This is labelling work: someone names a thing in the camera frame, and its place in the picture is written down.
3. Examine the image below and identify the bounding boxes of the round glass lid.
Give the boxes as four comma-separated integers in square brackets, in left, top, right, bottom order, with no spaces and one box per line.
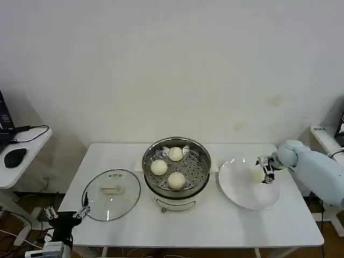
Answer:
[82,168,141,222]

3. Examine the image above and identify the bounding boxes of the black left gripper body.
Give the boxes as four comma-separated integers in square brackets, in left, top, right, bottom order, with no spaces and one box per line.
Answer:
[49,211,81,242]

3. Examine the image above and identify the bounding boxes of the white steamed bun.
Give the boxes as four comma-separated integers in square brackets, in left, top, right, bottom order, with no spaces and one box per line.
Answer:
[168,147,184,162]
[167,172,186,190]
[150,159,168,176]
[249,170,266,183]

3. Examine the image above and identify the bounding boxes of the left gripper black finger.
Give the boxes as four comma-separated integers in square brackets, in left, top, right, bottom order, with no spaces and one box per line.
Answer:
[44,205,59,220]
[73,192,91,218]

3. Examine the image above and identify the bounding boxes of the black computer monitor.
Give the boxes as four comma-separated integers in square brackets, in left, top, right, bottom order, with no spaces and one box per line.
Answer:
[0,90,17,147]

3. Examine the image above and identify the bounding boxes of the steel steamer with white base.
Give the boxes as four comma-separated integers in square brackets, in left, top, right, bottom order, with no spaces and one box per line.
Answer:
[134,137,220,213]

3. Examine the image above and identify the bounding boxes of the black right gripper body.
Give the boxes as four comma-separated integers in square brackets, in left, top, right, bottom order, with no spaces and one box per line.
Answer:
[268,152,281,170]

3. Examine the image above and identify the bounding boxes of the black desk cable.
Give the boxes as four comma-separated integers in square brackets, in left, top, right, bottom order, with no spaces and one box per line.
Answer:
[8,125,51,145]

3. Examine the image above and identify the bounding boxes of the black computer mouse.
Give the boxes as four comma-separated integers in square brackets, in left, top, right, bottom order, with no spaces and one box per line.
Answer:
[4,147,28,168]

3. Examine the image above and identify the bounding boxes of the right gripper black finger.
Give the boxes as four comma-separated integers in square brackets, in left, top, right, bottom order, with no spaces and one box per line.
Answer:
[262,166,275,185]
[255,155,273,167]

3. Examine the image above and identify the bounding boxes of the white oval plate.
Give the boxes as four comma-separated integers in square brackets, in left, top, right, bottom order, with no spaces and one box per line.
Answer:
[218,157,282,210]

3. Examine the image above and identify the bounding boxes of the white desk with mouse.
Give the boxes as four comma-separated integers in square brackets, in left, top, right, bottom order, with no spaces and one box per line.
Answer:
[0,126,53,245]

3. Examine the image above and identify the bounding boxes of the dark printed box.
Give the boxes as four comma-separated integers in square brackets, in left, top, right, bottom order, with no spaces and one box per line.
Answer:
[334,111,344,139]

